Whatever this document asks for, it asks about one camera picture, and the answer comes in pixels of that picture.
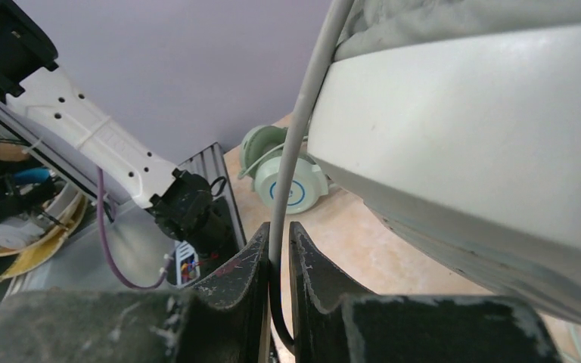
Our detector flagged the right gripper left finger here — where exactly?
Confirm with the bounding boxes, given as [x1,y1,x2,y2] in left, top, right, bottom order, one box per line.
[0,223,270,362]

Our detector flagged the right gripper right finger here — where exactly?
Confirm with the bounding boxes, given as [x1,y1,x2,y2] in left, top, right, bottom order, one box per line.
[289,222,561,362]

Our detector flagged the white gaming headphones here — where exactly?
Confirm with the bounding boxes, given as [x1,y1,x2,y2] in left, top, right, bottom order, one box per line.
[308,1,581,324]

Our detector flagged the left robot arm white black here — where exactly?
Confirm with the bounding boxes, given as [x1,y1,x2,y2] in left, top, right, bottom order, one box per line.
[0,1,232,256]

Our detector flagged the mint green headphones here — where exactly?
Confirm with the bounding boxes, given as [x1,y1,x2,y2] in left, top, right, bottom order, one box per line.
[236,124,339,216]

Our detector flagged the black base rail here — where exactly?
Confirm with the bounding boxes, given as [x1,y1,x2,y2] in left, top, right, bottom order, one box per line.
[166,185,246,289]

